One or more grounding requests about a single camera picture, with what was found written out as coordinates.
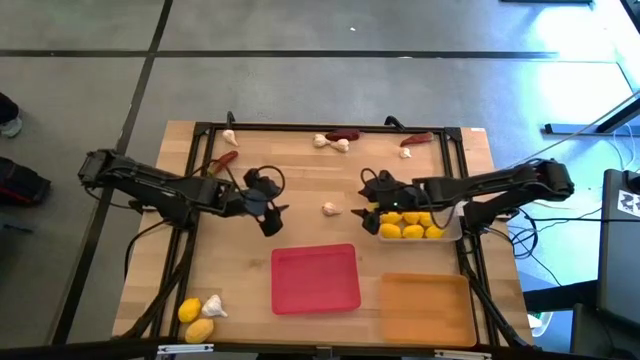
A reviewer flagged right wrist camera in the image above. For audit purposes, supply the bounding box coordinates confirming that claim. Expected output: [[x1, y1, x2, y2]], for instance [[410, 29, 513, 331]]
[[358, 168, 399, 199]]

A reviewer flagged black and red bag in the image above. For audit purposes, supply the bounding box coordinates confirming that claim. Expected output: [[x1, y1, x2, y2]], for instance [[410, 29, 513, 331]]
[[0, 156, 52, 207]]

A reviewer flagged red plastic bin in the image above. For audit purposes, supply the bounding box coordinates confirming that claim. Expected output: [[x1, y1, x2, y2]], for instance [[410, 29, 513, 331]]
[[270, 243, 363, 316]]

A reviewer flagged brownish red chili pepper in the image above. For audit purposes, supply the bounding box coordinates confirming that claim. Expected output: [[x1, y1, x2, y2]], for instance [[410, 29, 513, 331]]
[[399, 131, 436, 148]]

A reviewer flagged black rig bar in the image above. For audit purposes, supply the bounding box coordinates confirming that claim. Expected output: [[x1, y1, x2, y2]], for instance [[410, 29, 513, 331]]
[[0, 338, 640, 360]]

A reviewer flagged white round floor object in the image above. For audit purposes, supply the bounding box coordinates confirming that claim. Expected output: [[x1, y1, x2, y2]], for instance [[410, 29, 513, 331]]
[[527, 310, 555, 337]]

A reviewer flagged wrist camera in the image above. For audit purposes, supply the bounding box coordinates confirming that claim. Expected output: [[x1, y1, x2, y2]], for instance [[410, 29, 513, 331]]
[[242, 167, 281, 200], [358, 168, 399, 199]]

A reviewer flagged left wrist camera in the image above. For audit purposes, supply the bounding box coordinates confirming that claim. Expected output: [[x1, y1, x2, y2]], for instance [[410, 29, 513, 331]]
[[242, 167, 281, 200]]

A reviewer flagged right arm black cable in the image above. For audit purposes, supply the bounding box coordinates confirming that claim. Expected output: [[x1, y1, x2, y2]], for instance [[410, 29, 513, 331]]
[[359, 166, 457, 230]]

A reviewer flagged silver metal bracket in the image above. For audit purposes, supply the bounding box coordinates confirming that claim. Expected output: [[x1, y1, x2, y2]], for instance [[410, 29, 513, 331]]
[[156, 342, 215, 357], [433, 348, 494, 360]]

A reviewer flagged person's leg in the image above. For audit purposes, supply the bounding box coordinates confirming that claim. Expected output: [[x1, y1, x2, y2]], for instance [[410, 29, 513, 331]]
[[0, 92, 21, 126]]

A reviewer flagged clear plastic bin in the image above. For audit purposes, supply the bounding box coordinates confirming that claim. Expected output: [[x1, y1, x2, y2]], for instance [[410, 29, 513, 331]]
[[375, 197, 463, 244]]

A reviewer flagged dark red chili pepper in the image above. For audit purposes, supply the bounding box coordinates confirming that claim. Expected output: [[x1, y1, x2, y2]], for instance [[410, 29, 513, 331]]
[[324, 128, 362, 143]]

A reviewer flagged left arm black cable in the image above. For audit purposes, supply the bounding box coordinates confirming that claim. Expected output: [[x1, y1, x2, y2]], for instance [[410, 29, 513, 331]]
[[197, 158, 287, 201]]

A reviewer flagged pale orange lemon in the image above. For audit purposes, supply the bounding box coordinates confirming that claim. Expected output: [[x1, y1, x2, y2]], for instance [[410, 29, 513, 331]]
[[184, 318, 215, 345]]

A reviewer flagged black floor cable bundle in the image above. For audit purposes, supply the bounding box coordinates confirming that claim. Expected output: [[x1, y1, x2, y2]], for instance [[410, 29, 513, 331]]
[[499, 214, 569, 289]]

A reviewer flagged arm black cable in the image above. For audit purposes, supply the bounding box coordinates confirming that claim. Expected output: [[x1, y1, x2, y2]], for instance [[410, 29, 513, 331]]
[[359, 166, 457, 230], [197, 158, 287, 201]]

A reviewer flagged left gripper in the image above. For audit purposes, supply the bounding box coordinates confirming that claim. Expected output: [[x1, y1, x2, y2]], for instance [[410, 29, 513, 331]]
[[232, 188, 291, 239]]

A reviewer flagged person's shoe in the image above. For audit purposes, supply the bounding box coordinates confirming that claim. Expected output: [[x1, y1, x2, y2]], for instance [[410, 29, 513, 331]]
[[0, 115, 24, 139]]

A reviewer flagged dark grey equipment case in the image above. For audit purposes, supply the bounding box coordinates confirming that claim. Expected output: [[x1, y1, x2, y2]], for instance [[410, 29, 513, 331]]
[[596, 168, 640, 329]]

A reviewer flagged black stand base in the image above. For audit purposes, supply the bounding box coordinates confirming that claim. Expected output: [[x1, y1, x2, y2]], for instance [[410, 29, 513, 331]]
[[543, 99, 640, 137]]

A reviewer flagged bright red chili pepper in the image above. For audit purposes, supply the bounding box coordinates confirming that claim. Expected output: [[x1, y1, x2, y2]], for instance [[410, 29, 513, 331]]
[[211, 149, 240, 176]]

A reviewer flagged orange plastic bin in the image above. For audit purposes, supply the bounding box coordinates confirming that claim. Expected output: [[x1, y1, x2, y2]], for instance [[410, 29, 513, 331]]
[[378, 272, 478, 348]]

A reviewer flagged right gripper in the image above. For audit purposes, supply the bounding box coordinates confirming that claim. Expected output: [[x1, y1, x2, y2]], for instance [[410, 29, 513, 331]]
[[350, 184, 426, 236]]

